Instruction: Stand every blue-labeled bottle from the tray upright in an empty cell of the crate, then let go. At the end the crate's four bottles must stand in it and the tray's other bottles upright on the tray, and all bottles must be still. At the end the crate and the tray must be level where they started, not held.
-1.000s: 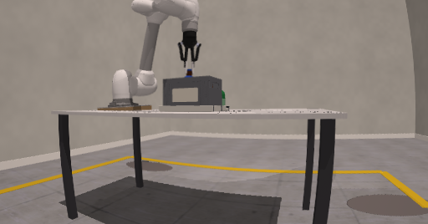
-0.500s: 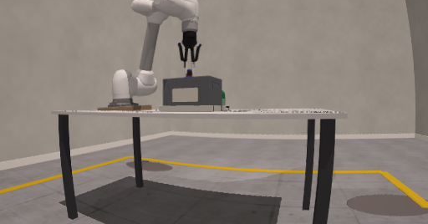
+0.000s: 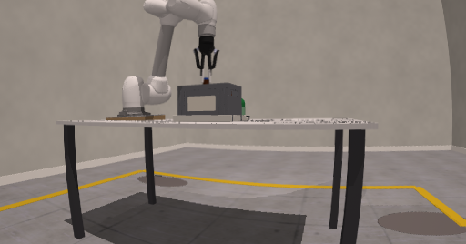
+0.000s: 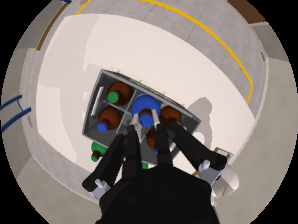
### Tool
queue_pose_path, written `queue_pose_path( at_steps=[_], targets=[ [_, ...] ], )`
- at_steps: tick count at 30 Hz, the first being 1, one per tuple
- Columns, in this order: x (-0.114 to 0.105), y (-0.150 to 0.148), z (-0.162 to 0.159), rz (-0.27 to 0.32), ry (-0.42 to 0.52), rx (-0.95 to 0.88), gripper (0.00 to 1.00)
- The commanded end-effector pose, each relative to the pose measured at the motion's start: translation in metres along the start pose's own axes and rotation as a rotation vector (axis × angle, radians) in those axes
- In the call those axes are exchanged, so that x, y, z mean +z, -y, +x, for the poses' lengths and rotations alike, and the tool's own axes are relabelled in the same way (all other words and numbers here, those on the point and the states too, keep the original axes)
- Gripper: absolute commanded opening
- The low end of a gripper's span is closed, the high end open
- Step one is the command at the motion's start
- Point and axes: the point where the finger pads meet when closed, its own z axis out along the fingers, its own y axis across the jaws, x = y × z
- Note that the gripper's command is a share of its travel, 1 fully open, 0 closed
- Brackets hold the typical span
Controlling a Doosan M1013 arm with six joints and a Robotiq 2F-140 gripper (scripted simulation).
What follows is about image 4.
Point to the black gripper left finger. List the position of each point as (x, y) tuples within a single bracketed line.
[(106, 172)]

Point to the brown bottle with green cap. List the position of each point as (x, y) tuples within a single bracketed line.
[(122, 93)]

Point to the blue-labeled bottle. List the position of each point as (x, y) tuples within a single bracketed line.
[(143, 105)]

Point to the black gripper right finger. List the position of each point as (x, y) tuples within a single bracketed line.
[(207, 163)]

